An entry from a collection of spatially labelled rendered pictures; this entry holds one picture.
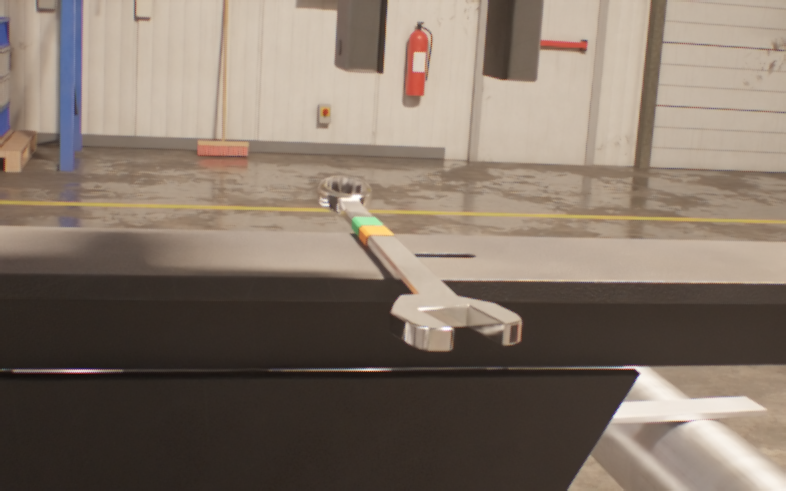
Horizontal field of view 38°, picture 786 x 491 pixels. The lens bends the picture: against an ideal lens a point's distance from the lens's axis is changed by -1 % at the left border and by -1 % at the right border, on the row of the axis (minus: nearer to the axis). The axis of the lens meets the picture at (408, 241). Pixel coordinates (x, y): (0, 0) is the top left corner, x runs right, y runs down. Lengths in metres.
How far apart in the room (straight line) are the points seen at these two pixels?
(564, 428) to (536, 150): 9.54
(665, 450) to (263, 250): 0.65
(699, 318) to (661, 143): 9.94
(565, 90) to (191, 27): 3.25
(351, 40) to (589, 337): 0.24
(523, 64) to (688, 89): 10.17
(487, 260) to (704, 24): 10.13
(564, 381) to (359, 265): 0.14
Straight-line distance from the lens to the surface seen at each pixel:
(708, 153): 10.75
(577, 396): 0.58
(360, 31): 0.41
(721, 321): 0.61
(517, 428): 0.57
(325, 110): 9.56
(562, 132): 10.16
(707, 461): 1.04
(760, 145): 11.00
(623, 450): 1.14
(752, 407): 1.15
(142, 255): 0.48
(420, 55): 9.60
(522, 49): 0.42
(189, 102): 9.56
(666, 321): 0.59
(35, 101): 9.60
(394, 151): 9.81
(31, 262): 0.47
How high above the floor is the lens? 1.27
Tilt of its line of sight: 12 degrees down
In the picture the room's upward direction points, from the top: 4 degrees clockwise
